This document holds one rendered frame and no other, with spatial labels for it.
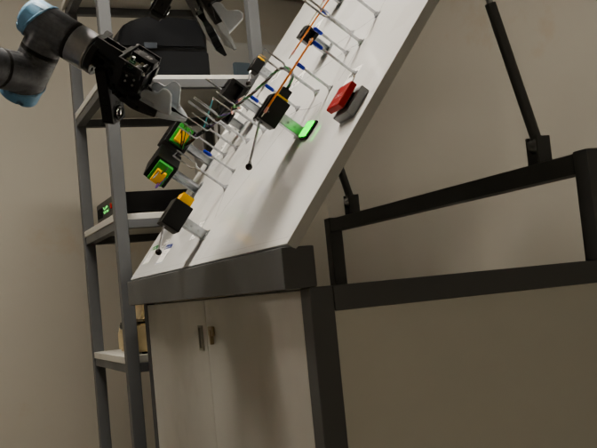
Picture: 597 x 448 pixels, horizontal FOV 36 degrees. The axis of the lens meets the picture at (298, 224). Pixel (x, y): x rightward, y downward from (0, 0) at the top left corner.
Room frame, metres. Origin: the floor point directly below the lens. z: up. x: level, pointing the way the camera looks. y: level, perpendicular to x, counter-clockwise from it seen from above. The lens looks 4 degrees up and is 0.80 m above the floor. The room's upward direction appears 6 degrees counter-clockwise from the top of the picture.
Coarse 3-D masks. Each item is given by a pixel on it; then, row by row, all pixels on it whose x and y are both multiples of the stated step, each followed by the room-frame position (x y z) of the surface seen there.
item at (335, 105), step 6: (348, 84) 1.49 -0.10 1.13; (354, 84) 1.49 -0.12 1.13; (342, 90) 1.51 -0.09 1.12; (348, 90) 1.49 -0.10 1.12; (336, 96) 1.52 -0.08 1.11; (342, 96) 1.48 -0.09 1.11; (348, 96) 1.49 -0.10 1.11; (330, 102) 1.52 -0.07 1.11; (336, 102) 1.49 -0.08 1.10; (342, 102) 1.48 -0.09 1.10; (348, 102) 1.50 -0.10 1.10; (330, 108) 1.51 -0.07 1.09; (336, 108) 1.50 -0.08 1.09; (342, 108) 1.51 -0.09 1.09
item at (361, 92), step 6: (354, 90) 1.51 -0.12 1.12; (360, 90) 1.49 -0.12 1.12; (366, 90) 1.50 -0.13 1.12; (354, 96) 1.49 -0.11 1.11; (360, 96) 1.49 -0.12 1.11; (354, 102) 1.49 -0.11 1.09; (360, 102) 1.49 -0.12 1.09; (348, 108) 1.48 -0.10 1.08; (354, 108) 1.49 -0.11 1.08; (336, 114) 1.53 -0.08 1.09; (342, 114) 1.50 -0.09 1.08; (348, 114) 1.49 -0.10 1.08; (354, 114) 1.49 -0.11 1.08; (336, 120) 1.53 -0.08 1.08; (342, 120) 1.52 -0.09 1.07
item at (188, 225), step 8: (176, 200) 1.93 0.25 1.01; (168, 208) 1.94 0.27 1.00; (176, 208) 1.93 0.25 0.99; (184, 208) 1.93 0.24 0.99; (192, 208) 1.94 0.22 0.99; (168, 216) 1.92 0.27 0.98; (176, 216) 1.93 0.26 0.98; (184, 216) 1.93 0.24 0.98; (160, 224) 1.94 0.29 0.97; (168, 224) 1.92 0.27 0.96; (176, 224) 1.92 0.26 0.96; (184, 224) 1.94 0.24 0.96; (192, 224) 1.95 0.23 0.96; (176, 232) 1.93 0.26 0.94; (192, 232) 1.96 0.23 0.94; (200, 232) 1.96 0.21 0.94; (208, 232) 1.95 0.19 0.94; (160, 240) 1.93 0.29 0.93; (200, 240) 1.97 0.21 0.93; (160, 248) 1.93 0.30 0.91
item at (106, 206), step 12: (132, 192) 2.61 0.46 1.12; (144, 192) 2.62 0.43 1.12; (156, 192) 2.63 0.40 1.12; (168, 192) 2.64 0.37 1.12; (180, 192) 2.66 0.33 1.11; (108, 204) 2.72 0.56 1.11; (132, 204) 2.60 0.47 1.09; (144, 204) 2.62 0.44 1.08; (156, 204) 2.63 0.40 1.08; (168, 204) 2.64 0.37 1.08; (108, 216) 2.74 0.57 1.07
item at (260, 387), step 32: (224, 320) 1.83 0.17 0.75; (256, 320) 1.65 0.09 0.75; (288, 320) 1.51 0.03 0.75; (224, 352) 1.85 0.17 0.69; (256, 352) 1.67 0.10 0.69; (288, 352) 1.52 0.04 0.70; (224, 384) 1.87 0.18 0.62; (256, 384) 1.68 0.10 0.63; (288, 384) 1.53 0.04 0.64; (224, 416) 1.89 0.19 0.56; (256, 416) 1.70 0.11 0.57; (288, 416) 1.55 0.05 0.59
